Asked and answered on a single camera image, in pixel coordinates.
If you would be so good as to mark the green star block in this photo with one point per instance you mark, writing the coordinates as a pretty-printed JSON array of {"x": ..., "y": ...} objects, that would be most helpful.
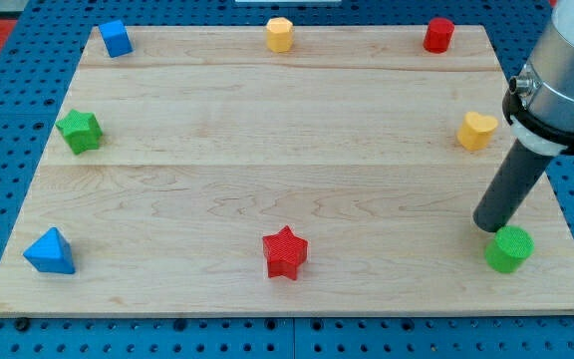
[{"x": 81, "y": 131}]

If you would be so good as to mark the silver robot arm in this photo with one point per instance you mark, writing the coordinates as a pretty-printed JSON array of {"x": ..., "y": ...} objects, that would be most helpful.
[{"x": 539, "y": 103}]

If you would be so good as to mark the yellow hexagon block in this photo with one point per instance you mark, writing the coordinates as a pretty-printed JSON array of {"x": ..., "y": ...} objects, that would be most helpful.
[{"x": 279, "y": 34}]

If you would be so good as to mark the blue cube block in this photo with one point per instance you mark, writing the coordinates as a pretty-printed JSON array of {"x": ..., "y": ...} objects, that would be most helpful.
[{"x": 116, "y": 38}]

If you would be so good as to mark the green cylinder block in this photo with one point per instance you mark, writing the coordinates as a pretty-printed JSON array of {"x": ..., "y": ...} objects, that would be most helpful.
[{"x": 510, "y": 247}]

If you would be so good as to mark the yellow heart block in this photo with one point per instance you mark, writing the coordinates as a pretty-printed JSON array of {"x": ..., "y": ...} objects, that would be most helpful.
[{"x": 476, "y": 130}]

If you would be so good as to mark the red star block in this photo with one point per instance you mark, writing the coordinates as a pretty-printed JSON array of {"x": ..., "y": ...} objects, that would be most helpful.
[{"x": 284, "y": 253}]

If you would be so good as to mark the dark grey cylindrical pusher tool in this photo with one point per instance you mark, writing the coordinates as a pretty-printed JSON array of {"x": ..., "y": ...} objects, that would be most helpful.
[{"x": 520, "y": 170}]

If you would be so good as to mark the blue triangle block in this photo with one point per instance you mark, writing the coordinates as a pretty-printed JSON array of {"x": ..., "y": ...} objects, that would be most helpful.
[{"x": 51, "y": 253}]

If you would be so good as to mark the light wooden board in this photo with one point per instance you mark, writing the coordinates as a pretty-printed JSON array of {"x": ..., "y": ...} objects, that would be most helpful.
[{"x": 211, "y": 141}]

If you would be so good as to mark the red cylinder block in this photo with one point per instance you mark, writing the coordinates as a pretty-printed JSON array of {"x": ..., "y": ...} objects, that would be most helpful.
[{"x": 438, "y": 35}]

